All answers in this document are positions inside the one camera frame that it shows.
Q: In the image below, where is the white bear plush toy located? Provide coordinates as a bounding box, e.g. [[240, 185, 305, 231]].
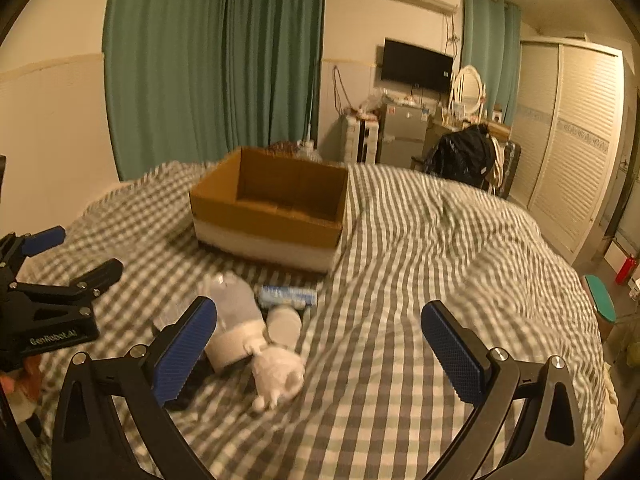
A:
[[244, 340, 306, 413]]

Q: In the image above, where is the white round jar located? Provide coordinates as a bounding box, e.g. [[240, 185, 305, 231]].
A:
[[266, 306, 302, 350]]

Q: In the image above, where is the green stool seat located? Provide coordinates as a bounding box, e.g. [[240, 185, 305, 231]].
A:
[[584, 274, 617, 323]]

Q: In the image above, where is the brown cardboard box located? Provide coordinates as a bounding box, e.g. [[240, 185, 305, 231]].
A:
[[189, 148, 348, 273]]

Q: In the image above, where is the red fire extinguisher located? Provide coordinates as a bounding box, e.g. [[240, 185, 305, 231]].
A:
[[615, 256, 638, 285]]

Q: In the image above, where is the black jacket on chair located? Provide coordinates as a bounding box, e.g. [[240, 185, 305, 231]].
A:
[[424, 124, 497, 190]]

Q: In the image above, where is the clear water jug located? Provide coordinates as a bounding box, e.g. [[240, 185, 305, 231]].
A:
[[294, 140, 322, 162]]

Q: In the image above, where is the wooden dressing table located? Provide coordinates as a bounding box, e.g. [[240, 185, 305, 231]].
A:
[[423, 119, 511, 155]]

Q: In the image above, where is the small grey refrigerator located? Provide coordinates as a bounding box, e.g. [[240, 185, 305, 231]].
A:
[[378, 103, 428, 168]]

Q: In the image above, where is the large green curtain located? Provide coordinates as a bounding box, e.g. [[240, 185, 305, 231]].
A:
[[102, 0, 324, 180]]

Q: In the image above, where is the white suitcase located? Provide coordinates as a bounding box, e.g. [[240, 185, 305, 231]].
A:
[[342, 114, 378, 165]]

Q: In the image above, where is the oval white vanity mirror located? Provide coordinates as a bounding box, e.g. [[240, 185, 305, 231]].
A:
[[450, 65, 486, 118]]

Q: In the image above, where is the white louvered wardrobe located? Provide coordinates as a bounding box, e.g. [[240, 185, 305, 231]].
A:
[[509, 37, 625, 263]]

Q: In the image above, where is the small green curtain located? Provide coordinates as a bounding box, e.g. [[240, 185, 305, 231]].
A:
[[461, 0, 521, 126]]

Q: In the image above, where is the black wall television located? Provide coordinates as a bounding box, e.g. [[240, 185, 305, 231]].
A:
[[381, 38, 454, 93]]

